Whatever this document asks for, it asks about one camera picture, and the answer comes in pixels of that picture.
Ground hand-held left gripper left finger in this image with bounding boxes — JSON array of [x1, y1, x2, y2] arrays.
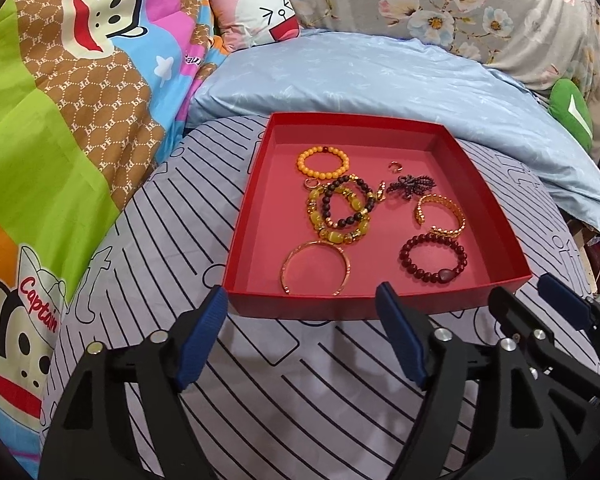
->
[[40, 285, 229, 480]]

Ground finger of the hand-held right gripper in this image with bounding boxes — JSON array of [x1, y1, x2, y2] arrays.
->
[[487, 287, 537, 348], [537, 273, 600, 332]]

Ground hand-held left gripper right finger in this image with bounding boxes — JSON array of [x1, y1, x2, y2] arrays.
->
[[374, 281, 583, 480]]

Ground dark red bead bracelet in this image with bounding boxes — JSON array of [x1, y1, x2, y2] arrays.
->
[[398, 233, 469, 284]]

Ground red cardboard box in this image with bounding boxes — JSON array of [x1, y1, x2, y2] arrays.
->
[[223, 112, 533, 321]]

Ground thin gold bangle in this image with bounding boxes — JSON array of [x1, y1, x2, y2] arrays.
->
[[279, 240, 352, 297]]

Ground gold chain link bangle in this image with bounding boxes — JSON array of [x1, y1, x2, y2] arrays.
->
[[413, 193, 467, 241]]

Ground dark bead bracelet gold charms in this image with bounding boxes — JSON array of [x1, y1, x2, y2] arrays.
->
[[319, 174, 389, 229]]

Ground yellow bead bracelet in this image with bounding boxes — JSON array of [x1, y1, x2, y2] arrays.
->
[[305, 182, 372, 247]]

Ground dark beaded bow ornament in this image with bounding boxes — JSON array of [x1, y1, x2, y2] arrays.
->
[[385, 174, 439, 196]]

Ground green plush pillow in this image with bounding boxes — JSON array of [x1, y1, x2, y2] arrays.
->
[[549, 78, 595, 154]]

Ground cartoon monkey blanket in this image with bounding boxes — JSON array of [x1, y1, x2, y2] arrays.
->
[[0, 0, 232, 477]]

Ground light blue pillow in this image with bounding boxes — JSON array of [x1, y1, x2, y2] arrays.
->
[[187, 29, 600, 234]]

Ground pink cartoon face pillow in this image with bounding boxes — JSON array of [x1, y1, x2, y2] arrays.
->
[[203, 0, 304, 54]]

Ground orange bead bracelet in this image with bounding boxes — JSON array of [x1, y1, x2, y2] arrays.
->
[[295, 144, 352, 179]]

